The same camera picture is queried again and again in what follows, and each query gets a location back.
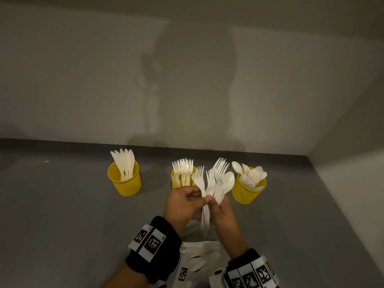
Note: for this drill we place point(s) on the person's right hand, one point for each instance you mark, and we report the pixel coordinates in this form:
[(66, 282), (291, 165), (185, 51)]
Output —
[(223, 220)]

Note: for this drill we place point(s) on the person's left hand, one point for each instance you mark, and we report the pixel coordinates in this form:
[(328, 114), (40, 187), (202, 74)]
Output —
[(177, 208)]

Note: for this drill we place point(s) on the person's right fingers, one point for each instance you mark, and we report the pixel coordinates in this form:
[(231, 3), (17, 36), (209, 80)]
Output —
[(216, 208)]

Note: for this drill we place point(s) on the person's left fingers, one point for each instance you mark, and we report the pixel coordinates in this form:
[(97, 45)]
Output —
[(194, 200)]

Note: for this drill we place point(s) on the white plastic fork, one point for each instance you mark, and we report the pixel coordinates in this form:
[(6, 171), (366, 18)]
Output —
[(222, 173), (211, 181), (200, 181), (218, 166)]

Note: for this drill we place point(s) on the white plastic spoon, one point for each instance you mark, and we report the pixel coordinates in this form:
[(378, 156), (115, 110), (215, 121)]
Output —
[(228, 180)]

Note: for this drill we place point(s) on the person's left forearm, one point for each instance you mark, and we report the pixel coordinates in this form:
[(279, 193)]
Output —
[(126, 277)]

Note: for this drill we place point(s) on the person's right forearm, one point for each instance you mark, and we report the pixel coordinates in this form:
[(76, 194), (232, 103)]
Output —
[(235, 244)]

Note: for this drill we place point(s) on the yellow cup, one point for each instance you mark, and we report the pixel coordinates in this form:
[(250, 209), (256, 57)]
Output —
[(175, 181), (244, 193), (125, 184)]

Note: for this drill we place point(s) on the bunch of white plastic forks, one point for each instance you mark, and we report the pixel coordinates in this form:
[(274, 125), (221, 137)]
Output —
[(183, 170)]

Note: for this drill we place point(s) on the bunch of white plastic spoons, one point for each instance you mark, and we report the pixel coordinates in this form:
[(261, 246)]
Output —
[(250, 175)]

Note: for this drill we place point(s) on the pile of white plastic cutlery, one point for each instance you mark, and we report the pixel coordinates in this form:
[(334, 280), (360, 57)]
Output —
[(201, 253)]

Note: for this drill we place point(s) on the black left wrist marker band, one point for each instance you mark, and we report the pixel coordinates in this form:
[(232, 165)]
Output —
[(156, 248)]

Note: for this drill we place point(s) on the black wrist marker band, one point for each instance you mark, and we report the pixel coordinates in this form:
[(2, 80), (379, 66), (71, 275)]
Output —
[(252, 272), (156, 248)]

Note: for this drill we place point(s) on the black right wrist marker band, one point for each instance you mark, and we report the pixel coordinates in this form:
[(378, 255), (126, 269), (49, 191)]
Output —
[(252, 272)]

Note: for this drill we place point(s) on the bunch of white plastic knives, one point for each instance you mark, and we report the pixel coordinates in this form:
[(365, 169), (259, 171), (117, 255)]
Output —
[(124, 163)]

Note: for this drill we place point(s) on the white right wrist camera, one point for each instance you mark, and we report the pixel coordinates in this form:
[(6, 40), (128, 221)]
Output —
[(216, 278)]

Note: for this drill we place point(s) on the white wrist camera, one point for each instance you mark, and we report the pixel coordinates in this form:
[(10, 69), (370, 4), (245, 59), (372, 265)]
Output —
[(216, 278), (182, 274)]

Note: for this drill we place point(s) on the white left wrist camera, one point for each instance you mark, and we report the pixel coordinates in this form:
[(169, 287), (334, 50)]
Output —
[(182, 274)]

